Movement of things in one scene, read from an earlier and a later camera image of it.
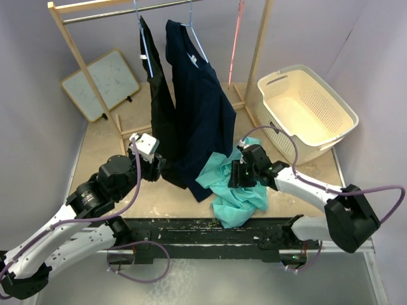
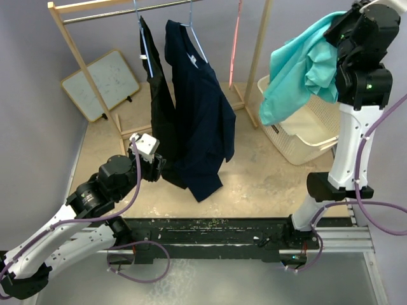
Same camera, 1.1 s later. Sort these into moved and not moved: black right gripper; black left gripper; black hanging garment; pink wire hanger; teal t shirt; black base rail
Moved: black right gripper; teal t shirt
Not moved: black left gripper; pink wire hanger; black hanging garment; black base rail
